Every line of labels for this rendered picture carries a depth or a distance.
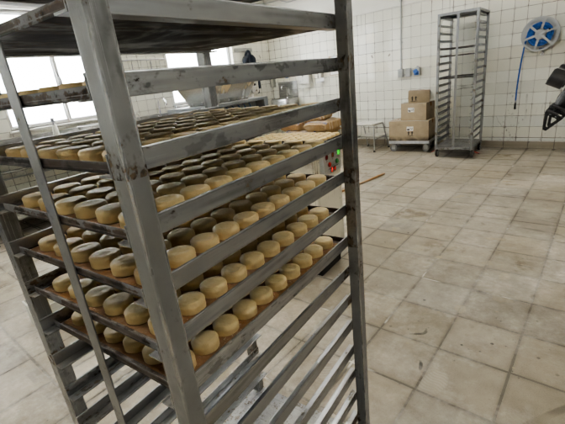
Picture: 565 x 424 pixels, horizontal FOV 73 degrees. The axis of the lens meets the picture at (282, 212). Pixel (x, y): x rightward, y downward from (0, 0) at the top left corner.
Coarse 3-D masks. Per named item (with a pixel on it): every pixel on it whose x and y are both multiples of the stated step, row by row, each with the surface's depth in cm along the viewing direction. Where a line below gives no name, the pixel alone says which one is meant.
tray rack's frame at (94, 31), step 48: (96, 0) 38; (0, 48) 51; (96, 48) 39; (96, 96) 41; (0, 192) 72; (48, 192) 58; (144, 192) 45; (144, 240) 46; (144, 288) 50; (48, 336) 82; (96, 336) 67; (192, 384) 55
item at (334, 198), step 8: (304, 168) 235; (312, 168) 232; (336, 192) 257; (320, 200) 240; (328, 200) 248; (336, 200) 259; (336, 224) 262; (328, 232) 253; (336, 232) 264; (344, 232) 275; (320, 272) 260
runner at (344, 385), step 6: (348, 372) 120; (354, 372) 118; (348, 378) 114; (354, 378) 118; (342, 384) 116; (348, 384) 115; (336, 390) 114; (342, 390) 111; (336, 396) 108; (342, 396) 112; (330, 402) 110; (336, 402) 108; (324, 408) 108; (330, 408) 105; (324, 414) 107; (330, 414) 106; (318, 420) 105; (324, 420) 103
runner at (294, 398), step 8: (344, 328) 113; (336, 336) 110; (344, 336) 108; (336, 344) 104; (328, 352) 100; (320, 360) 97; (328, 360) 101; (312, 368) 99; (320, 368) 98; (304, 376) 97; (312, 376) 94; (304, 384) 91; (296, 392) 89; (304, 392) 92; (288, 400) 90; (296, 400) 88; (280, 408) 88; (288, 408) 86; (280, 416) 83
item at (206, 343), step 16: (320, 240) 103; (304, 256) 95; (320, 256) 98; (288, 272) 88; (304, 272) 92; (256, 288) 83; (272, 288) 84; (240, 304) 78; (256, 304) 80; (80, 320) 80; (224, 320) 73; (240, 320) 76; (112, 336) 73; (208, 336) 69; (224, 336) 71; (128, 352) 70; (144, 352) 67; (192, 352) 65; (208, 352) 67; (160, 368) 65
